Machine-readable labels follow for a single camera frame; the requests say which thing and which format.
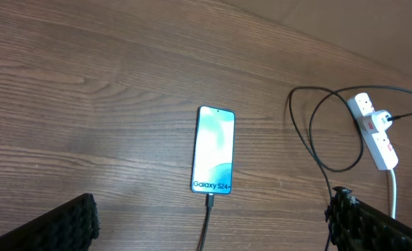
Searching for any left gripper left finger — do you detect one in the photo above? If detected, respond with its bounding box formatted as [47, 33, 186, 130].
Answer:
[0, 193, 100, 251]

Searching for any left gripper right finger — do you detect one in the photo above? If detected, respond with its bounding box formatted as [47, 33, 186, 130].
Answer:
[325, 186, 412, 251]

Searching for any black USB charging cable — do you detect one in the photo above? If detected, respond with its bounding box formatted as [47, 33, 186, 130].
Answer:
[197, 84, 412, 251]

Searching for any Samsung Galaxy smartphone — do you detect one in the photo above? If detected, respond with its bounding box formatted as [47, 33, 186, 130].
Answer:
[191, 106, 236, 195]

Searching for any white charger plug adapter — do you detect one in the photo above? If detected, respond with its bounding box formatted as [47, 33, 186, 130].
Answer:
[360, 110, 392, 134]

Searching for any white power strip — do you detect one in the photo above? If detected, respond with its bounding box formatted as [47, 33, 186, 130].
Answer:
[348, 93, 399, 171]

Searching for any white power strip cord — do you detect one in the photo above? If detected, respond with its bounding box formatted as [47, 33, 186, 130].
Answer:
[388, 168, 399, 220]

